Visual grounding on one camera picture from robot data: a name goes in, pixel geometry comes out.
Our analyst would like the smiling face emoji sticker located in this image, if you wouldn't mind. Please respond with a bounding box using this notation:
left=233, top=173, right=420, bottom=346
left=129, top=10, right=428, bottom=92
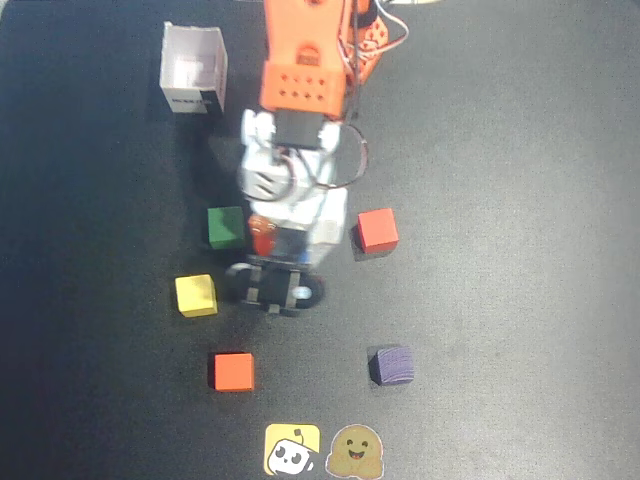
left=325, top=423, right=386, bottom=479

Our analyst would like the purple wooden cube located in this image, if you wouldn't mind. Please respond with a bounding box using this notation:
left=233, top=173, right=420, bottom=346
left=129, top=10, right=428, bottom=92
left=368, top=345, right=416, bottom=388

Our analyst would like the red white servo cable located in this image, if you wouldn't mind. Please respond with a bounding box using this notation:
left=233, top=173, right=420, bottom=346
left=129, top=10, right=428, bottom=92
left=349, top=0, right=410, bottom=69
left=279, top=122, right=372, bottom=191

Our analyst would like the yellow robot logo sticker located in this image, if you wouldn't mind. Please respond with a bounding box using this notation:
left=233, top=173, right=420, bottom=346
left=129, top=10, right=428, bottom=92
left=263, top=423, right=322, bottom=477

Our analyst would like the yellow wooden cube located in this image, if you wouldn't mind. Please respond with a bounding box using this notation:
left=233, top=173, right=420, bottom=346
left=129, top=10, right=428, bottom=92
left=174, top=273, right=219, bottom=318

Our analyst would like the white open cardboard box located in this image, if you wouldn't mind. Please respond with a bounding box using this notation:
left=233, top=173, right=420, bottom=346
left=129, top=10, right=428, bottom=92
left=158, top=21, right=229, bottom=119

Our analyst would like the orange wooden cube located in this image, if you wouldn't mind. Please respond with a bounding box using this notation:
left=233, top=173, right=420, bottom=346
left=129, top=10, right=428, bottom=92
left=213, top=352, right=256, bottom=393

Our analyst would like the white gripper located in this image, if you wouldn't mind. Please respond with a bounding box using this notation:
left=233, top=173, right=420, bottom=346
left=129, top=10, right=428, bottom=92
left=238, top=148, right=350, bottom=267

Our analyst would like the black table mat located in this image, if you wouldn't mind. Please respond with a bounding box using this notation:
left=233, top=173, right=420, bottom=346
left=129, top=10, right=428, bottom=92
left=0, top=0, right=640, bottom=480

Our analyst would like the green wooden cube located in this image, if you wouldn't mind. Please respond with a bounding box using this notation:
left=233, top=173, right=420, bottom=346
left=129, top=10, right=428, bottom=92
left=206, top=205, right=247, bottom=250

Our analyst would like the red wooden cube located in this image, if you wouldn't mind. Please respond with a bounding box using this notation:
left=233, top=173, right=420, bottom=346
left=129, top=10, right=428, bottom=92
left=356, top=207, right=400, bottom=254

